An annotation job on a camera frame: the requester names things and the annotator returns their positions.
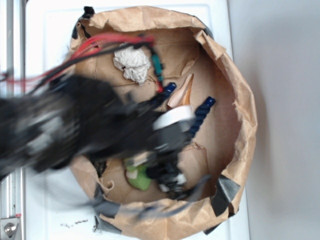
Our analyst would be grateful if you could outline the red and black wires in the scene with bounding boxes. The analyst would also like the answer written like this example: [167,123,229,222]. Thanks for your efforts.
[0,32,166,93]

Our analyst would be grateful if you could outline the dark blue rope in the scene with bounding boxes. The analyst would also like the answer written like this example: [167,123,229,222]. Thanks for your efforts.
[149,82,216,141]

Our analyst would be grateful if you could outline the aluminium rail frame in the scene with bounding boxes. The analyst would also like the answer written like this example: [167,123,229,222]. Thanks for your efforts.
[0,0,26,240]

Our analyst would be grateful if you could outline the white plastic tray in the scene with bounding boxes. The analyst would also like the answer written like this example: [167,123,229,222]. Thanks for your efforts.
[14,3,251,240]

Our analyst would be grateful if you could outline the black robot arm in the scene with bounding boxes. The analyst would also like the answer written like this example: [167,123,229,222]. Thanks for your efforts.
[0,75,208,200]

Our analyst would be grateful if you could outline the brown paper bag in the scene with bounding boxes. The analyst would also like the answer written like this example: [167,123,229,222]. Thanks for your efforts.
[70,6,258,240]

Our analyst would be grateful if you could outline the green plush toy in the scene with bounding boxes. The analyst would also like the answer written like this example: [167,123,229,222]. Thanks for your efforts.
[124,158,152,191]

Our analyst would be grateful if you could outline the crumpled white paper ball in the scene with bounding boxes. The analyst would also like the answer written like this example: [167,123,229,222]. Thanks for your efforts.
[113,46,151,86]

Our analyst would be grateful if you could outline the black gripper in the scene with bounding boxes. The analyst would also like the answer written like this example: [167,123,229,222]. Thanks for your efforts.
[146,104,212,200]

